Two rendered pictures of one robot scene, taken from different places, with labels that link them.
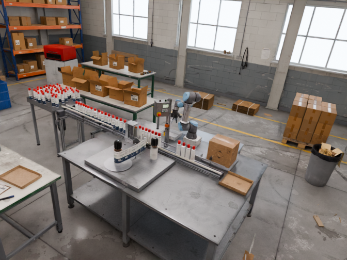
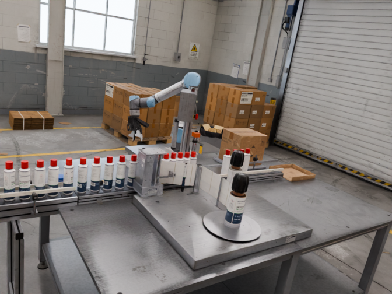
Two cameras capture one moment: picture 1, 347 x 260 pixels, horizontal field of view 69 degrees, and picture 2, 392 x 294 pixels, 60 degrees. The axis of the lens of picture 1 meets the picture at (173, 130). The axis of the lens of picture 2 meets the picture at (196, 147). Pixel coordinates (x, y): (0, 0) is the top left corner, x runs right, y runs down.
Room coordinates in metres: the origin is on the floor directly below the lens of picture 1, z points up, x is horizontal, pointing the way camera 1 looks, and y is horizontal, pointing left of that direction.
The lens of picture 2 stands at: (1.97, 2.17, 1.75)
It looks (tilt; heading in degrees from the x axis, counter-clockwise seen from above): 16 degrees down; 293
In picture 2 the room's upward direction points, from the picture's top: 9 degrees clockwise
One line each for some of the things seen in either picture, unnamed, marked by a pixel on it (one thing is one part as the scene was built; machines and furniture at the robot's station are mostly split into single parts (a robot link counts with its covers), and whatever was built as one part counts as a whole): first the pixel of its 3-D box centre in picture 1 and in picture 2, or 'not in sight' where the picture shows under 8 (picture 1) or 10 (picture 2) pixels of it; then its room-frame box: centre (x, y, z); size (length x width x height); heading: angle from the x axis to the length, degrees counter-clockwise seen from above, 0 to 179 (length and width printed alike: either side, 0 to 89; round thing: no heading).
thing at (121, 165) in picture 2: not in sight; (121, 171); (3.08, 0.60, 0.98); 0.05 x 0.05 x 0.20
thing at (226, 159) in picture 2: (178, 148); (226, 163); (2.66, -0.08, 0.98); 0.05 x 0.05 x 0.20
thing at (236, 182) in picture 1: (236, 182); (291, 172); (2.26, -0.73, 0.85); 0.30 x 0.26 x 0.04; 59
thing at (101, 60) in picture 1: (100, 58); not in sight; (7.64, 2.36, 0.97); 0.51 x 0.36 x 0.37; 156
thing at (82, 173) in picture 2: (116, 123); (82, 175); (3.19, 0.79, 0.98); 0.05 x 0.05 x 0.20
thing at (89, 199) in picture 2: (162, 150); (196, 182); (2.78, 0.12, 0.85); 1.65 x 0.11 x 0.05; 59
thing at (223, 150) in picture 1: (222, 150); (242, 146); (2.70, -0.62, 0.99); 0.30 x 0.24 x 0.27; 59
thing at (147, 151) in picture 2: (131, 123); (152, 150); (2.92, 0.53, 1.14); 0.14 x 0.11 x 0.01; 59
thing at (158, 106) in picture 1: (161, 108); (187, 105); (2.91, 0.17, 1.38); 0.17 x 0.10 x 0.19; 114
